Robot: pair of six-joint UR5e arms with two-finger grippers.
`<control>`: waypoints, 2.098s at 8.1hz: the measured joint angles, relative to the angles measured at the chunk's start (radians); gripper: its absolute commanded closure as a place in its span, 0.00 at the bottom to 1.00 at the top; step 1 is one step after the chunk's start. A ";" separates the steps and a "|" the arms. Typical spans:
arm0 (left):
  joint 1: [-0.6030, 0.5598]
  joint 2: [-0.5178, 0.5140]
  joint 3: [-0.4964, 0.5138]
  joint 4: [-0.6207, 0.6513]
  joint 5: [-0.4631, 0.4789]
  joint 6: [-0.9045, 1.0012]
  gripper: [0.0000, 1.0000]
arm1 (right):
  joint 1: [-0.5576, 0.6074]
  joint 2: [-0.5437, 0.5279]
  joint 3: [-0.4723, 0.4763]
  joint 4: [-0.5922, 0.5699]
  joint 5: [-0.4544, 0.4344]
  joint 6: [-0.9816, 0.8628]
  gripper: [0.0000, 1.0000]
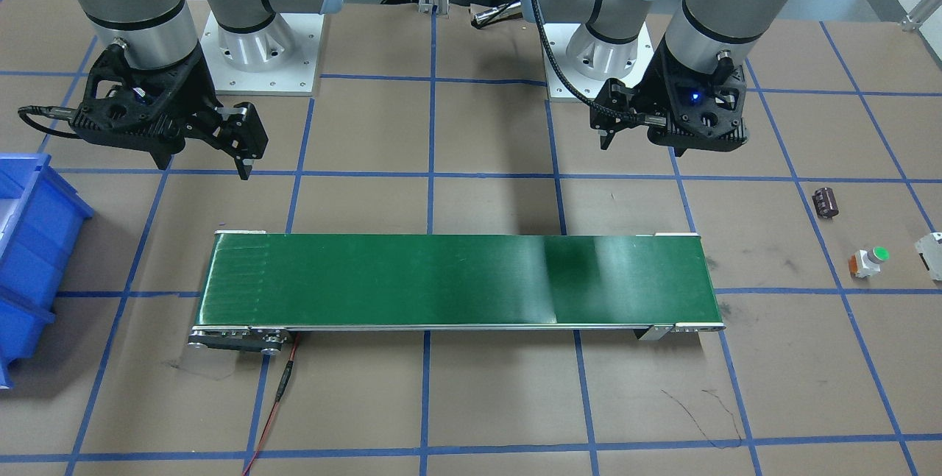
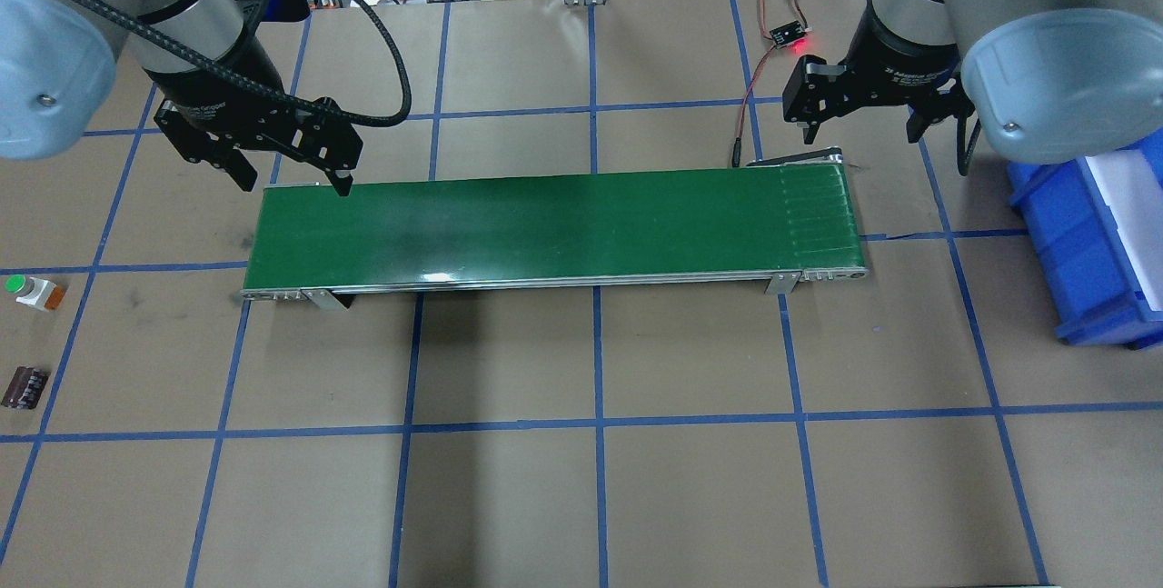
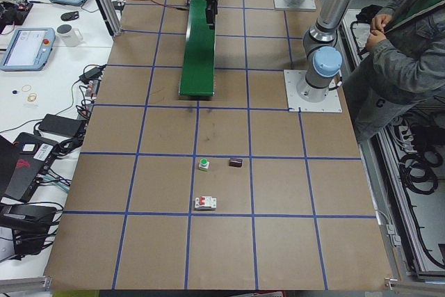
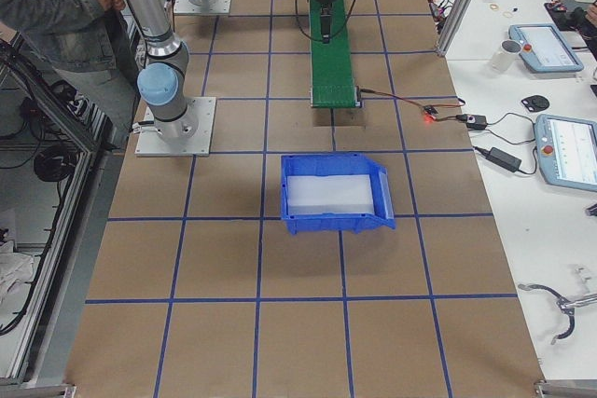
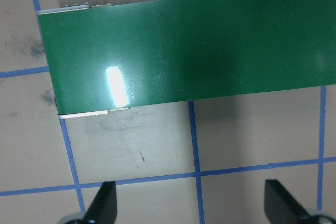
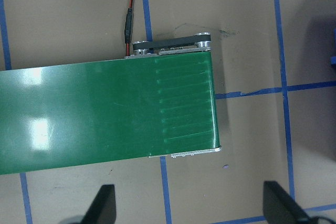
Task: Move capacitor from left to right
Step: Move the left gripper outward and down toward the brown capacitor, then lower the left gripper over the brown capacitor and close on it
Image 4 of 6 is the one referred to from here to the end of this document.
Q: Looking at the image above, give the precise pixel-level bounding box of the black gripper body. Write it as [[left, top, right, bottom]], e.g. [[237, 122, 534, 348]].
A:
[[319, 3, 333, 43]]

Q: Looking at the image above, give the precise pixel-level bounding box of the green conveyor belt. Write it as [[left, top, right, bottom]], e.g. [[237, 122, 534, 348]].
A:
[[309, 0, 361, 109]]

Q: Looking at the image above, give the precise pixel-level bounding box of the red lit circuit board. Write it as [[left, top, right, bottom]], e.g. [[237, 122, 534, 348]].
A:
[[423, 105, 437, 121]]

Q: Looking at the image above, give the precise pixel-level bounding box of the blue plastic bin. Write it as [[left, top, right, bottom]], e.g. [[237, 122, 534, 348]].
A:
[[280, 153, 396, 234]]

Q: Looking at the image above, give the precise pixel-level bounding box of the white mug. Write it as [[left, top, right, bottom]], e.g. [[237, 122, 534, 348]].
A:
[[490, 39, 521, 73]]

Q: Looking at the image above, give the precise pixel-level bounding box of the small black controller box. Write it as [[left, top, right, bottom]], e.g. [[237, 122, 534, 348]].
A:
[[465, 115, 488, 130]]

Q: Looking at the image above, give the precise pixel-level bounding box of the far teach pendant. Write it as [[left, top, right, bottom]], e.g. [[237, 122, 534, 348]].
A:
[[508, 23, 584, 74]]

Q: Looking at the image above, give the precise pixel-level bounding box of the teach pendant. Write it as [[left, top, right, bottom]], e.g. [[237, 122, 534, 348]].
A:
[[534, 114, 596, 192], [508, 23, 584, 74]]

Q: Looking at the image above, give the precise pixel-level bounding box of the black round puck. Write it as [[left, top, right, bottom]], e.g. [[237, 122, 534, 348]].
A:
[[521, 95, 550, 113]]

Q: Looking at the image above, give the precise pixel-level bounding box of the black power adapter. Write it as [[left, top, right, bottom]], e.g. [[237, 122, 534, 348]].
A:
[[485, 147, 521, 172]]

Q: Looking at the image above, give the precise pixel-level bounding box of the person in grey jacket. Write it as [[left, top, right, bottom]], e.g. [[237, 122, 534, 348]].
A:
[[1, 0, 139, 147]]

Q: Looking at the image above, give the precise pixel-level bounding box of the near teach pendant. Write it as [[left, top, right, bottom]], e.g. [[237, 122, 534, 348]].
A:
[[534, 114, 596, 192]]

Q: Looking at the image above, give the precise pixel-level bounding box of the metal clamp tool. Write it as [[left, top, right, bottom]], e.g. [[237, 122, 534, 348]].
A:
[[518, 283, 596, 345]]

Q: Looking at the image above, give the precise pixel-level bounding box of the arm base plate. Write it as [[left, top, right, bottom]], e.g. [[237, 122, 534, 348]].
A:
[[174, 0, 232, 16], [135, 97, 216, 157]]

